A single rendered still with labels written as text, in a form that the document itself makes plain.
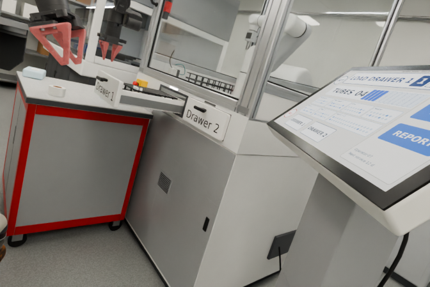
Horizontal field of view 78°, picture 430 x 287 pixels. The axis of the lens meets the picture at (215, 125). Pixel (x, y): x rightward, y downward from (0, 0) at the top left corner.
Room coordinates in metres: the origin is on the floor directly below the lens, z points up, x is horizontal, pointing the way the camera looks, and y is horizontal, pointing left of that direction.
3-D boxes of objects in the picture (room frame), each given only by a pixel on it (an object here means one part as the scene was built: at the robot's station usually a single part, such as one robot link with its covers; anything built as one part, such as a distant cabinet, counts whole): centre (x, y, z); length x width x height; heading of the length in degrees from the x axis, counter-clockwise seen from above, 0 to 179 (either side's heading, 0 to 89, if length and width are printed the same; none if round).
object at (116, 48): (1.11, 0.51, 1.04); 0.07 x 0.07 x 0.09; 42
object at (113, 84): (1.16, 0.50, 0.87); 0.29 x 0.02 x 0.11; 43
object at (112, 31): (1.11, 0.51, 1.11); 0.10 x 0.07 x 0.07; 132
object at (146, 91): (1.29, 0.36, 0.87); 0.22 x 0.18 x 0.06; 133
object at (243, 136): (1.67, -0.11, 0.87); 1.02 x 0.95 x 0.14; 43
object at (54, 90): (1.21, 0.76, 0.78); 0.07 x 0.07 x 0.04
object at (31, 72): (1.48, 1.07, 0.78); 0.15 x 0.10 x 0.04; 29
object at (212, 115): (1.14, 0.06, 0.87); 0.29 x 0.02 x 0.11; 43
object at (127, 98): (1.30, 0.35, 0.86); 0.40 x 0.26 x 0.06; 133
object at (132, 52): (2.87, 1.17, 1.13); 1.78 x 1.14 x 0.45; 43
